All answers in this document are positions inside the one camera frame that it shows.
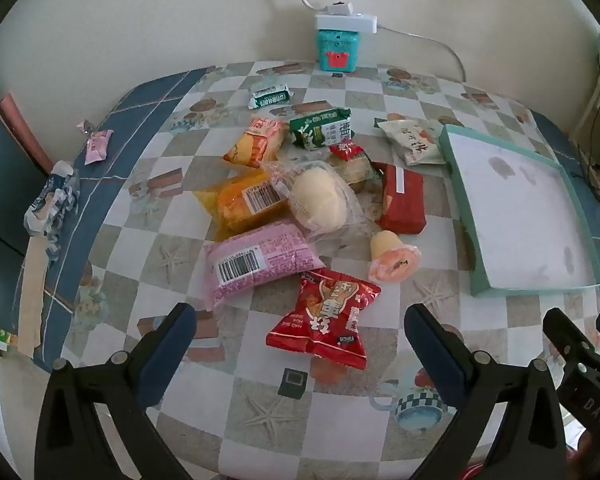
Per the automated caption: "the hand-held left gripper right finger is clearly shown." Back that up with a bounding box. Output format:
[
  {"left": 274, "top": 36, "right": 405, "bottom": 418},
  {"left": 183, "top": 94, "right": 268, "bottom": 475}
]
[{"left": 405, "top": 304, "right": 566, "bottom": 480}]

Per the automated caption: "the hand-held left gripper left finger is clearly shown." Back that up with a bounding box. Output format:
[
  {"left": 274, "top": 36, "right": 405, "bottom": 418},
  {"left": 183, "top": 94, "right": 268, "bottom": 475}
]
[{"left": 35, "top": 303, "right": 197, "bottom": 480}]

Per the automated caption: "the orange jelly cup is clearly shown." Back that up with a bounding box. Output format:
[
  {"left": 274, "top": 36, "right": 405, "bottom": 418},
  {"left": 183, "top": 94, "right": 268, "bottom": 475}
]
[{"left": 368, "top": 230, "right": 422, "bottom": 284}]

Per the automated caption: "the pink barcode snack packet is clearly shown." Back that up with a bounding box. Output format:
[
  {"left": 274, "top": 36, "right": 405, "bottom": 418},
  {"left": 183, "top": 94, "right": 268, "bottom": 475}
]
[{"left": 202, "top": 221, "right": 327, "bottom": 312}]

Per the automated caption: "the teal shallow box tray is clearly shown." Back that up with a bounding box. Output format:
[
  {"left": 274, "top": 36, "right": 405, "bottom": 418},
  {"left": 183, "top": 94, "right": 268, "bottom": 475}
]
[{"left": 438, "top": 123, "right": 600, "bottom": 297}]

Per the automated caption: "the dark red snack packet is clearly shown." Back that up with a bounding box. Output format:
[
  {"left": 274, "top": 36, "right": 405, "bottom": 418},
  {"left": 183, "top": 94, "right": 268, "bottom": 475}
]
[{"left": 375, "top": 162, "right": 427, "bottom": 234}]

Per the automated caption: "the yellow barcode snack packet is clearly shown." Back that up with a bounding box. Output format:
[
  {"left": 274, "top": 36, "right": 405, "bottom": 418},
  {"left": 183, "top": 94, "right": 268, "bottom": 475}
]
[{"left": 194, "top": 166, "right": 292, "bottom": 242}]

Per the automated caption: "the clear packet with white bun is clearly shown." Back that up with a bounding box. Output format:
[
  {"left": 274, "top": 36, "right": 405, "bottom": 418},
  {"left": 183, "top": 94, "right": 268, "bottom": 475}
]
[{"left": 264, "top": 160, "right": 373, "bottom": 253}]

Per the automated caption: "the white snack packet orange print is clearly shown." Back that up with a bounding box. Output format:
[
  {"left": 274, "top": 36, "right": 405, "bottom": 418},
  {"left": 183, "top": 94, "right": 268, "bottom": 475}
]
[{"left": 377, "top": 118, "right": 447, "bottom": 167}]

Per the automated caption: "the orange printed snack packet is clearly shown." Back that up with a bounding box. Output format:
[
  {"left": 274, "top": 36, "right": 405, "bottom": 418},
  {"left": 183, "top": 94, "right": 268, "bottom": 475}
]
[{"left": 223, "top": 115, "right": 289, "bottom": 169}]

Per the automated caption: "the checkered printed tablecloth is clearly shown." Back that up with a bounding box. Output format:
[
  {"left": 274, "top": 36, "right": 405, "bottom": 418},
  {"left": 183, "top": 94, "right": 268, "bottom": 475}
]
[{"left": 14, "top": 60, "right": 600, "bottom": 480}]

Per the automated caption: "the blue white crumpled wrapper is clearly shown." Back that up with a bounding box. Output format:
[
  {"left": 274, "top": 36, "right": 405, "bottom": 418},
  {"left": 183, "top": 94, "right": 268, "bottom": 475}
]
[{"left": 23, "top": 160, "right": 80, "bottom": 242}]

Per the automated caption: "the clear pastry packet red label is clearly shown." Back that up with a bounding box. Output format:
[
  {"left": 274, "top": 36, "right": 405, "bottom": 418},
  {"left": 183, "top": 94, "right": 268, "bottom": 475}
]
[{"left": 328, "top": 143, "right": 383, "bottom": 193}]

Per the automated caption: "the pink candy packet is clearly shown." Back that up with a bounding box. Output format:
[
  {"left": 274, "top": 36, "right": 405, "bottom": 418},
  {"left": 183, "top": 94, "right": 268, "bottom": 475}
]
[{"left": 84, "top": 129, "right": 115, "bottom": 165}]

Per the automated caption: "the dark teal cabinet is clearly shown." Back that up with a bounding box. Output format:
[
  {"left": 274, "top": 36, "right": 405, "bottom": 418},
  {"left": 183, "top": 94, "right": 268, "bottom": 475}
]
[{"left": 0, "top": 92, "right": 52, "bottom": 273}]

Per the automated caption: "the small green white snack packet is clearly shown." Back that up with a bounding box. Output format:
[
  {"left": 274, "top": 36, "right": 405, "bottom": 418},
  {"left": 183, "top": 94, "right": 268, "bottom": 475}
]
[{"left": 248, "top": 84, "right": 294, "bottom": 110}]

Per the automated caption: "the teal toy box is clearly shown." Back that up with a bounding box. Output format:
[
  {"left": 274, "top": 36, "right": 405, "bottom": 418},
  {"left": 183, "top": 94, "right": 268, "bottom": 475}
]
[{"left": 315, "top": 27, "right": 362, "bottom": 72}]

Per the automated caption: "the white power strip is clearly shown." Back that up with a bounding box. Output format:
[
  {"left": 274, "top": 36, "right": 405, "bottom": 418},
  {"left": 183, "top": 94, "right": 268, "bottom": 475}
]
[{"left": 314, "top": 0, "right": 379, "bottom": 34}]

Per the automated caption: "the black cable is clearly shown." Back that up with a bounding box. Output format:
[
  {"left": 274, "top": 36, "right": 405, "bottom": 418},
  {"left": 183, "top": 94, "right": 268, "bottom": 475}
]
[{"left": 574, "top": 42, "right": 600, "bottom": 206}]

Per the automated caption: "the white power cable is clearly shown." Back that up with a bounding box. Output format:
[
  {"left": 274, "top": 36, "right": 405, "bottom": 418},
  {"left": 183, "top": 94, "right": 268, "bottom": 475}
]
[{"left": 375, "top": 24, "right": 469, "bottom": 84}]

